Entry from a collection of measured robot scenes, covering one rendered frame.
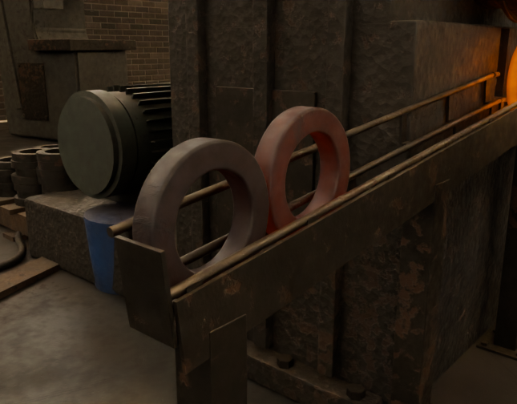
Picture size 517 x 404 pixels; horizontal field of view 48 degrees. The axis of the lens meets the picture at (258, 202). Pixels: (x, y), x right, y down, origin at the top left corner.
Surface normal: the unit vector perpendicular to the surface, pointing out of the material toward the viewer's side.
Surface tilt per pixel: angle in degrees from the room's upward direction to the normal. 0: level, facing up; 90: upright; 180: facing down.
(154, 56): 90
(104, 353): 0
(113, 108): 45
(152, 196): 62
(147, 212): 70
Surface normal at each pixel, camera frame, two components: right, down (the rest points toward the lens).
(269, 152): -0.58, -0.29
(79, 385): 0.00, -0.97
